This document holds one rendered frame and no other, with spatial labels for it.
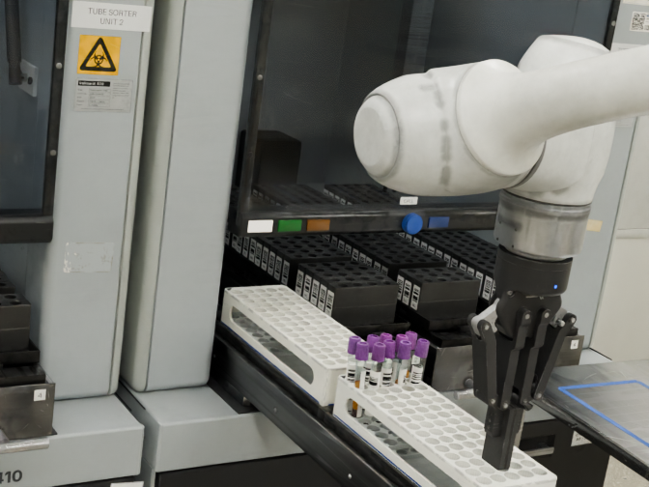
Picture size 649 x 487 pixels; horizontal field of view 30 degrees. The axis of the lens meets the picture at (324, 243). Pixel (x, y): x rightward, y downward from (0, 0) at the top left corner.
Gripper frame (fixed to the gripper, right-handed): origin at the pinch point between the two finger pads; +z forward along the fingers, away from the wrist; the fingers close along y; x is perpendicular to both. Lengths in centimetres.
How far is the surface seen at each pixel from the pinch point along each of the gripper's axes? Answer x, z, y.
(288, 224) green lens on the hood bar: -48.6, -8.1, 0.3
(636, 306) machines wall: -162, 57, -195
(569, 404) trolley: -18.7, 8.0, -28.0
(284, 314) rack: -45.3, 3.6, 1.0
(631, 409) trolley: -15.3, 8.0, -35.9
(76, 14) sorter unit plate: -51, -34, 31
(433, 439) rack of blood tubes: -7.0, 3.6, 3.1
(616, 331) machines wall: -162, 65, -188
